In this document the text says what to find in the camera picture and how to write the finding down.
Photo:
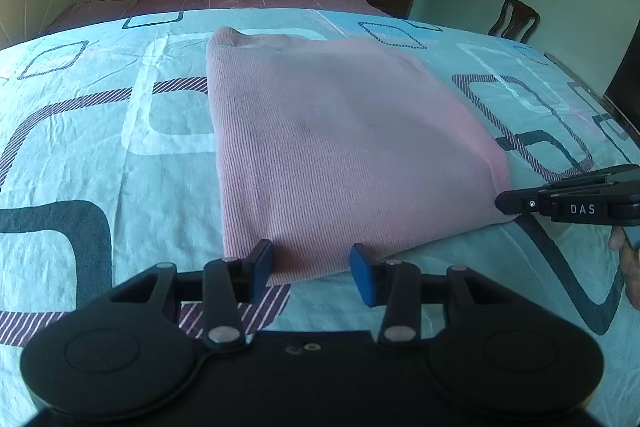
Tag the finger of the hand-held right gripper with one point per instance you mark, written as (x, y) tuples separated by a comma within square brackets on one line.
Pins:
[(522, 203)]

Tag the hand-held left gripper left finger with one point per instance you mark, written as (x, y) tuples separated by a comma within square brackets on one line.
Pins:
[(262, 267)]

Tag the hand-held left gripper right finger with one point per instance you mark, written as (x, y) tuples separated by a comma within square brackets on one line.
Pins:
[(362, 277)]

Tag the pink ribbed garment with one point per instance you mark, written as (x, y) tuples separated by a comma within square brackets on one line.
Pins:
[(340, 132)]

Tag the person's right hand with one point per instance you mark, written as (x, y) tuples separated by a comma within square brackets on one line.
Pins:
[(631, 277)]

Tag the dark wooden chair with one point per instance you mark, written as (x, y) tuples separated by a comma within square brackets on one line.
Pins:
[(515, 14)]

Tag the white patterned bedsheet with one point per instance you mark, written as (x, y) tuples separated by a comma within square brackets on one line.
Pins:
[(75, 157)]

